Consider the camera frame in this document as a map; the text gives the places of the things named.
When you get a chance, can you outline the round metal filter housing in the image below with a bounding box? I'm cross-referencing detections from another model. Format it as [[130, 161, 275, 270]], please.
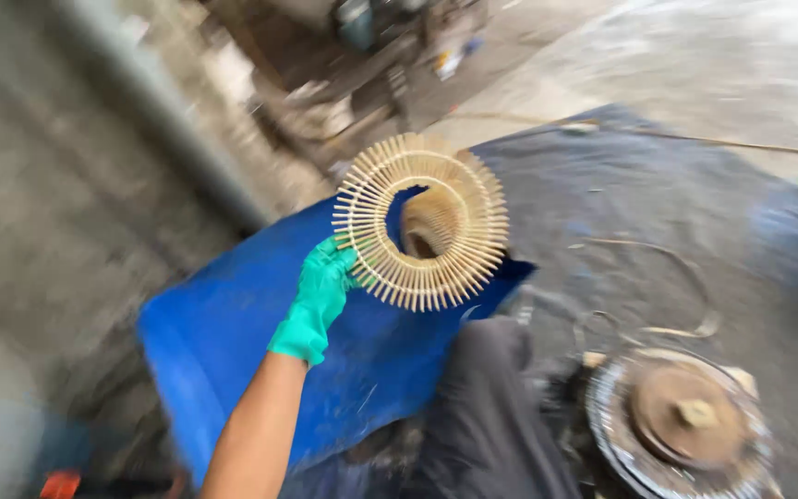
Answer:
[[582, 347, 784, 499]]

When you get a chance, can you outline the orange object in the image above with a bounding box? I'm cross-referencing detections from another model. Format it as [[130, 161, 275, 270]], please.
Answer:
[[39, 470, 83, 499]]

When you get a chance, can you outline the blue tarpaulin sheet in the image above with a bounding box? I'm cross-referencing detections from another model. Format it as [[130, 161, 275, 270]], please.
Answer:
[[137, 104, 798, 499]]

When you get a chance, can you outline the tan pleated round filter element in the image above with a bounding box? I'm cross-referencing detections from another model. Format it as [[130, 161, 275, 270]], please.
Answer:
[[332, 132, 510, 313]]

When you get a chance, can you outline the grey pipe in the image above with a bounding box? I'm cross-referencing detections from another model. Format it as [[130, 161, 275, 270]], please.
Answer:
[[60, 0, 268, 233]]

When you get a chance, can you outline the person's left hand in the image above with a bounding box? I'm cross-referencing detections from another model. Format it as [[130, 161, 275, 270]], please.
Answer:
[[266, 236, 365, 368]]

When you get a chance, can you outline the cluttered dirty machine heap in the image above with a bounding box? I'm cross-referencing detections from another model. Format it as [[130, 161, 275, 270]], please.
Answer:
[[205, 0, 504, 167]]

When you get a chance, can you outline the person's dark trouser leg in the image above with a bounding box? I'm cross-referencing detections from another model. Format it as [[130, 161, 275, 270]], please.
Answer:
[[406, 316, 583, 499]]

